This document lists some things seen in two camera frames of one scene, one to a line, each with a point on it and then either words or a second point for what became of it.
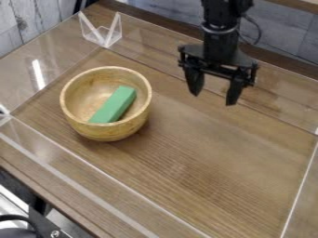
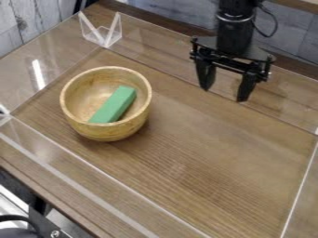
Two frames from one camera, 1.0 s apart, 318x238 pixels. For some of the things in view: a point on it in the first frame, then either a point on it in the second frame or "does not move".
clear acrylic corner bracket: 102,35 does not move
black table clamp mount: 37,211 does not move
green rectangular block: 116,105 does not move
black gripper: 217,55 -> 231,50
